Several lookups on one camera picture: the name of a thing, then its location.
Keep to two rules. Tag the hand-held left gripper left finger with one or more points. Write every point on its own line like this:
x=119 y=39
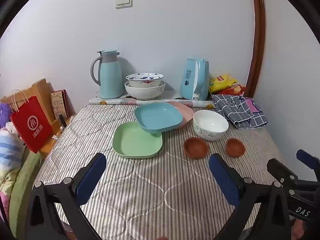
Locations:
x=91 y=177

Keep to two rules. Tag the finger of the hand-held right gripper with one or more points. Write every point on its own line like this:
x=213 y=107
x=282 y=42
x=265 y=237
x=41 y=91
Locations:
x=278 y=168
x=307 y=157

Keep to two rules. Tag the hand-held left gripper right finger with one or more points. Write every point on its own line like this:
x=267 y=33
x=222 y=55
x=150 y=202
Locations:
x=222 y=177

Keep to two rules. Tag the small brown bowl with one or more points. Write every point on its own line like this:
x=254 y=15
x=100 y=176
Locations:
x=235 y=147
x=196 y=148

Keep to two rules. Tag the white bowl with grey swirls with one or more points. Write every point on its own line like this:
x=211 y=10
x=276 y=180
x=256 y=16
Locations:
x=210 y=125

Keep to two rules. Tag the green square plate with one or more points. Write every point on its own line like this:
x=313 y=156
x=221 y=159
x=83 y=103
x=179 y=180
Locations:
x=136 y=141

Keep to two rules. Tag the pink square plate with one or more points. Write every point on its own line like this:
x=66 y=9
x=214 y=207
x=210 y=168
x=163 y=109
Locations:
x=185 y=112

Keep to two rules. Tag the blue square plate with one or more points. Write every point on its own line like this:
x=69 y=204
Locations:
x=158 y=117

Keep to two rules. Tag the person's right hand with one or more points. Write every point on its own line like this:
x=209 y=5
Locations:
x=298 y=228

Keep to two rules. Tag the striped quilt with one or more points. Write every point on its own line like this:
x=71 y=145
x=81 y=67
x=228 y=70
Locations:
x=140 y=190

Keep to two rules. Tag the wooden nightstand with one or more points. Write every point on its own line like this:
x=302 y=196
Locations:
x=51 y=142

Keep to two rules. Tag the small black bottle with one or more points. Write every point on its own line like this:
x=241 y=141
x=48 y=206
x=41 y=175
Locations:
x=61 y=121

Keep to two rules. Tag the grey checked cloth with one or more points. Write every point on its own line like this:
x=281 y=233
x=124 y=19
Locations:
x=238 y=110

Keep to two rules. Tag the green blanket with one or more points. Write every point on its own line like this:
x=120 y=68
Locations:
x=22 y=190

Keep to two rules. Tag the red paper bag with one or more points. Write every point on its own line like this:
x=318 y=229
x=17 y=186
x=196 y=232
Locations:
x=31 y=126

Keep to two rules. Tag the patterned book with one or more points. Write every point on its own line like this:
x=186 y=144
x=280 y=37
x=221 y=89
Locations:
x=58 y=103

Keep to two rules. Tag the rolled fruit print sheet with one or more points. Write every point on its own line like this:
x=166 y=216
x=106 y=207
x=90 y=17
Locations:
x=120 y=102

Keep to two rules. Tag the blue striped pillow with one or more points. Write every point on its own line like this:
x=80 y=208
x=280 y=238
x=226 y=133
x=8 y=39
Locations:
x=10 y=147

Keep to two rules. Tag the red snack bag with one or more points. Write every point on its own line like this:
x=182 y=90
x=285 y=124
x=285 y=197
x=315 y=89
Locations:
x=235 y=89

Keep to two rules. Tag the yellow snack bag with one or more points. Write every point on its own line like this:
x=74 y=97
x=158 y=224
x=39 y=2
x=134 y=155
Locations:
x=222 y=81

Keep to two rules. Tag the light blue electric kettle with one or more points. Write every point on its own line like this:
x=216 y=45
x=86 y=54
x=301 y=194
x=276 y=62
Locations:
x=196 y=80

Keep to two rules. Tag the large white bowl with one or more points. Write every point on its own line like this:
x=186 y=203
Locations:
x=145 y=91

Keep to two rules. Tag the light blue thermos jug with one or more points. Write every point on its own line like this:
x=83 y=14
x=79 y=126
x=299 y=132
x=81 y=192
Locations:
x=107 y=76

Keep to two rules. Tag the purple plush toy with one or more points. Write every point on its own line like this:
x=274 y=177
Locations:
x=5 y=111

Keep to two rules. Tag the blue patterned porcelain bowl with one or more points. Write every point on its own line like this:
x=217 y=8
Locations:
x=144 y=78

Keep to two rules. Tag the brown wooden door frame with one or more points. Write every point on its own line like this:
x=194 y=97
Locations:
x=258 y=37

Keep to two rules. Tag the white wall switch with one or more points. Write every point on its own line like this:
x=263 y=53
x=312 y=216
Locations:
x=123 y=1

